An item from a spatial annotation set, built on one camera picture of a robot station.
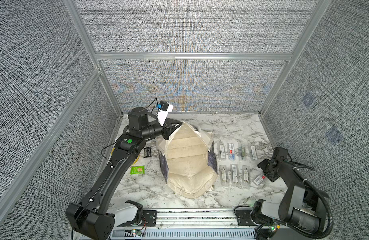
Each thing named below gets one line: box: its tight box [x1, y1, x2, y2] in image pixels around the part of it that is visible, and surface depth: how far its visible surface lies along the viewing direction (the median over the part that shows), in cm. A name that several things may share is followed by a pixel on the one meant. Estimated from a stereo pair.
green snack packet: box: [130, 165, 145, 175], surface depth 90 cm
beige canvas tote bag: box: [158, 121, 218, 199], surface depth 82 cm
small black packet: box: [143, 146, 152, 159], surface depth 97 cm
